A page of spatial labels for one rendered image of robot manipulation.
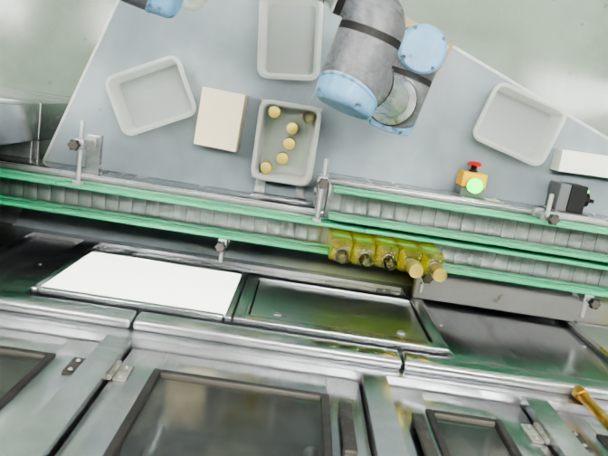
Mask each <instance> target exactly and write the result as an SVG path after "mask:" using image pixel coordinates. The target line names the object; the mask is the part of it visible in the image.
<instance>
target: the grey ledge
mask: <svg viewBox="0 0 608 456"><path fill-rule="evenodd" d="M420 280H421V279H420V278H414V282H413V290H412V296H413V297H414V298H418V299H429V300H436V301H441V302H448V303H453V304H460V305H465V306H472V307H478V308H484V309H495V310H501V311H507V312H513V313H519V314H525V315H531V316H537V317H543V318H554V319H561V320H566V321H573V322H574V323H576V324H577V325H584V326H590V327H596V328H607V329H608V298H606V297H600V296H594V299H598V300H600V304H601V306H600V307H599V308H598V309H591V308H589V305H588V304H587V307H586V311H585V314H584V318H580V317H579V315H580V312H581V308H582V305H583V303H582V302H581V301H580V300H579V299H580V297H578V296H572V295H571V294H570V293H569V292H570V291H563V290H552V289H547V288H540V287H535V286H528V285H523V284H517V283H511V282H505V281H499V280H487V279H482V278H475V277H470V276H463V275H458V274H451V273H447V278H446V280H444V281H442V282H438V281H436V280H435V279H433V281H431V283H430V284H428V283H424V285H423V293H419V292H418V289H419V285H420Z"/></svg>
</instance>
